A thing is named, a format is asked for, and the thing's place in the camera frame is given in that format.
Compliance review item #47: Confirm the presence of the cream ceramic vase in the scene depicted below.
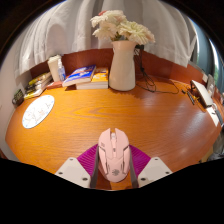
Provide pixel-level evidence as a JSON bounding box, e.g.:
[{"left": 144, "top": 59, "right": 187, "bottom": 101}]
[{"left": 108, "top": 40, "right": 138, "bottom": 92}]

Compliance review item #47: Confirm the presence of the red-brown book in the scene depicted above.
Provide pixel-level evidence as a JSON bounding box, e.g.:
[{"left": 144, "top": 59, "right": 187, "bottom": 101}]
[{"left": 46, "top": 80, "right": 64, "bottom": 90}]

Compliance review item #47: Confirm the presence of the white flat device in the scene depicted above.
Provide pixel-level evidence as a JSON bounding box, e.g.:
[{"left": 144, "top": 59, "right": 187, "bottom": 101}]
[{"left": 189, "top": 79, "right": 214, "bottom": 108}]

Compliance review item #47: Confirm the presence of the yellow-orange book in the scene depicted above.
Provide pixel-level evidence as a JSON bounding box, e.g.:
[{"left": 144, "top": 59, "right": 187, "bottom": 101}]
[{"left": 75, "top": 67, "right": 110, "bottom": 90}]

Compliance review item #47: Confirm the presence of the green and black mug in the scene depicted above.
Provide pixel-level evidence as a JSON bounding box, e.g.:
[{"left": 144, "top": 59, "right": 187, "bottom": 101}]
[{"left": 12, "top": 88, "right": 25, "bottom": 107}]

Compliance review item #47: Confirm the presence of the cream lidded tumbler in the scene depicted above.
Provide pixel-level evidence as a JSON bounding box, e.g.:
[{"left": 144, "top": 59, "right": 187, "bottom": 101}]
[{"left": 46, "top": 54, "right": 63, "bottom": 83}]

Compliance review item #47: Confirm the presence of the black cable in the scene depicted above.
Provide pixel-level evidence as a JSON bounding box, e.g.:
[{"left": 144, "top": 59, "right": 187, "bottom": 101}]
[{"left": 133, "top": 44, "right": 181, "bottom": 95}]

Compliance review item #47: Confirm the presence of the yellow and white book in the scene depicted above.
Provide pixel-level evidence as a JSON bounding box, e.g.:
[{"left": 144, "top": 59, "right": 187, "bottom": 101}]
[{"left": 23, "top": 84, "right": 51, "bottom": 100}]

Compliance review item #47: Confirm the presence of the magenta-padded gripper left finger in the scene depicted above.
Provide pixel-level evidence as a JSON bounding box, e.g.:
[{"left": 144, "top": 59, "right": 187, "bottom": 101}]
[{"left": 54, "top": 143, "right": 101, "bottom": 189}]

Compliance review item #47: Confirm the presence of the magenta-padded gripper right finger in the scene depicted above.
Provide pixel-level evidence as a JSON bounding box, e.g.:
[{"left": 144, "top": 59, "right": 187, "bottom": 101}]
[{"left": 128, "top": 144, "right": 173, "bottom": 189}]

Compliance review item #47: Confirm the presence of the white curtain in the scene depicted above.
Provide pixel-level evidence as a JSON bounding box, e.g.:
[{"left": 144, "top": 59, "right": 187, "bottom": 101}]
[{"left": 18, "top": 0, "right": 198, "bottom": 76}]

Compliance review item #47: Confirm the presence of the white paper sheet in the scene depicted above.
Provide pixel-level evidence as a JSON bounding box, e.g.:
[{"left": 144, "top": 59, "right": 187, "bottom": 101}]
[{"left": 205, "top": 105, "right": 222, "bottom": 128}]

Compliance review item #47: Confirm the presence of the round light-blue mouse pad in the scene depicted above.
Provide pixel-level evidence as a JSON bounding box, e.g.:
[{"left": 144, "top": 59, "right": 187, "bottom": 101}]
[{"left": 21, "top": 94, "right": 56, "bottom": 130}]

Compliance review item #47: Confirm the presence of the pink computer mouse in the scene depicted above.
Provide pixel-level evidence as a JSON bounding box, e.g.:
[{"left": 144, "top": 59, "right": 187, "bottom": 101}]
[{"left": 97, "top": 127, "right": 132, "bottom": 183}]

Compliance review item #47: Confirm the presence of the window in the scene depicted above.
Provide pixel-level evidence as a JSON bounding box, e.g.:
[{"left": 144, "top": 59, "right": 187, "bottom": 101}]
[{"left": 191, "top": 23, "right": 224, "bottom": 98}]

